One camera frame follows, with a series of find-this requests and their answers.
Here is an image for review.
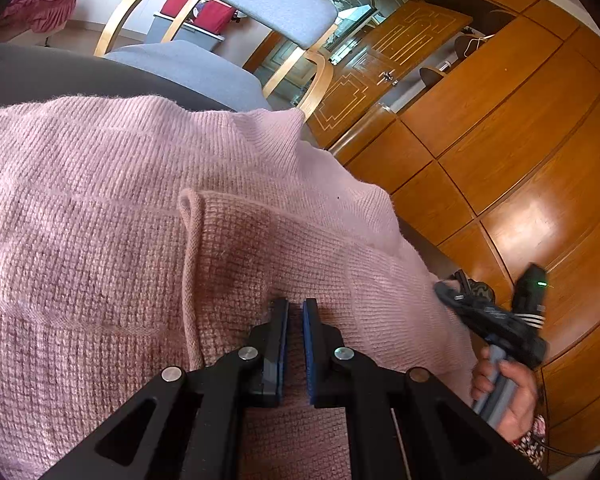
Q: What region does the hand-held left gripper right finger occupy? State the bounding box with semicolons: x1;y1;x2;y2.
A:
302;298;546;480

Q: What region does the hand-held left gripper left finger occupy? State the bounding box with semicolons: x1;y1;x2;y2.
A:
40;297;290;480

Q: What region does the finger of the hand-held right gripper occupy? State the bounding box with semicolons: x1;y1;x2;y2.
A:
432;281;481;317

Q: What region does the pink knit sweater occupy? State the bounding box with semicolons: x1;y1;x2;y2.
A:
0;95;481;480

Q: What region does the person's right forearm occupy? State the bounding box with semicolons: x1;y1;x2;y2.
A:
512;412;548;468

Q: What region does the person's right hand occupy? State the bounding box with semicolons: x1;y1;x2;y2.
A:
469;360;538;443

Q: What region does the orange wooden wardrobe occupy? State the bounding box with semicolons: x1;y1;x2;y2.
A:
330;0;600;476

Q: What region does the wooden door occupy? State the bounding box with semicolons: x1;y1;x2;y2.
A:
307;0;473;148

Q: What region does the red bag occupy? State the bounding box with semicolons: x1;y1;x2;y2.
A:
160;0;233;33

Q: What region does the pink ruffled bedspread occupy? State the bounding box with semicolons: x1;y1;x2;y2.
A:
0;0;80;36

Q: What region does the black cable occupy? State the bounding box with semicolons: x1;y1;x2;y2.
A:
542;440;598;457

